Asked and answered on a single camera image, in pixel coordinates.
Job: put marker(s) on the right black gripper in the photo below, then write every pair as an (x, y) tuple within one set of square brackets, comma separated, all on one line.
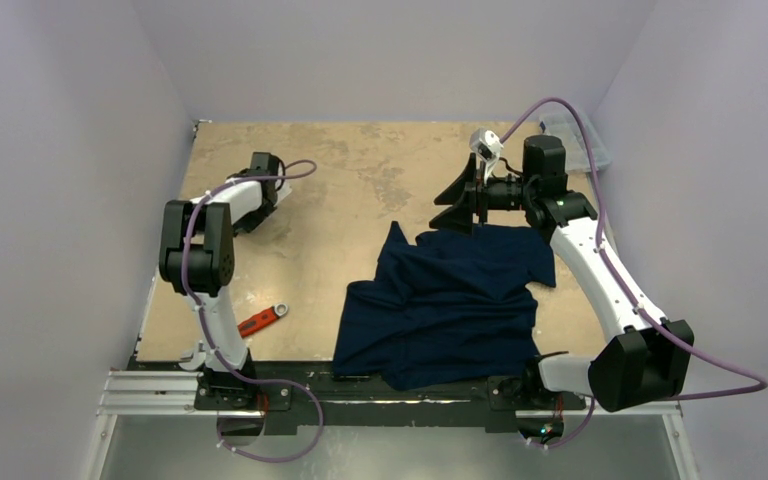
[(480, 196)]

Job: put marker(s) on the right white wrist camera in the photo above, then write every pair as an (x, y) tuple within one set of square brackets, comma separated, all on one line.
[(487, 147)]

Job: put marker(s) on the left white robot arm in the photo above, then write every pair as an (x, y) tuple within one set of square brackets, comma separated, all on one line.
[(196, 257)]

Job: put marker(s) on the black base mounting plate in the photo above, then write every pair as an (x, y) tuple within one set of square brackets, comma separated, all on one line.
[(308, 394)]

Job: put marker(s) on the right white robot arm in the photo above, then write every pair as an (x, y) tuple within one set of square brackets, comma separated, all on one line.
[(644, 358)]

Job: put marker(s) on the aluminium rail frame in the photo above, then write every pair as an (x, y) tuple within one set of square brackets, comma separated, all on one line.
[(148, 428)]

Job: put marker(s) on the red adjustable wrench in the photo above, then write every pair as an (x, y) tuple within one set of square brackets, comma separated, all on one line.
[(262, 320)]

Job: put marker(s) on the navy blue t-shirt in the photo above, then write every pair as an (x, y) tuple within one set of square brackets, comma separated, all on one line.
[(446, 307)]

